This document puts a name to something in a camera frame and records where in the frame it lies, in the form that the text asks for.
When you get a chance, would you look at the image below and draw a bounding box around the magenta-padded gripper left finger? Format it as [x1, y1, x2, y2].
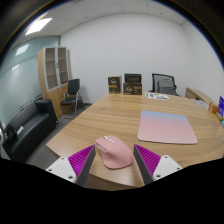
[45, 144, 97, 188]

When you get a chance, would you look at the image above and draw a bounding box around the wooden side desk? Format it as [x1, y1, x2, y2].
[185, 86, 216, 107]

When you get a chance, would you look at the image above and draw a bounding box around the pink and blue mouse pad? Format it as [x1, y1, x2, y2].
[136, 110, 199, 145]

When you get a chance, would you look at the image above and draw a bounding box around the black leather sofa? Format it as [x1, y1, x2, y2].
[2, 98, 58, 163]

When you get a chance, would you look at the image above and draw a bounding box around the black visitor chair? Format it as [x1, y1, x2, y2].
[60, 78, 84, 118]

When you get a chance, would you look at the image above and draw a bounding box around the pink computer mouse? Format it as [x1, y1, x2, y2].
[95, 134, 135, 170]

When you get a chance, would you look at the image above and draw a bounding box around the purple sign card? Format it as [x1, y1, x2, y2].
[217, 95, 224, 118]

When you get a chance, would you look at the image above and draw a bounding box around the black mesh office chair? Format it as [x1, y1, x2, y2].
[148, 72, 181, 97]

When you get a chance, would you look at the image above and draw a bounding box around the ceiling light panel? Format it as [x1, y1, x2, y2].
[24, 17, 53, 36]

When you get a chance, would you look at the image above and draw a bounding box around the wooden shelf cabinet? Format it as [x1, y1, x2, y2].
[37, 45, 74, 119]

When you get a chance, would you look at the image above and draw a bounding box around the white printed paper sheet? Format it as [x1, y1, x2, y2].
[144, 91, 170, 101]

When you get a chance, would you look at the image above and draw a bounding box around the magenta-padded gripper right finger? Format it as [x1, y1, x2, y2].
[133, 143, 184, 186]

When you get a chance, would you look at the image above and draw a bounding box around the small orange box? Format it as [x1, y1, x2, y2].
[208, 102, 219, 114]

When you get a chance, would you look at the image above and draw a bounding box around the small brown cardboard box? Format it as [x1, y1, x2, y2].
[107, 75, 123, 95]

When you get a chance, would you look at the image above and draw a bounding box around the black cardboard box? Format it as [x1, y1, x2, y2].
[124, 73, 143, 84]

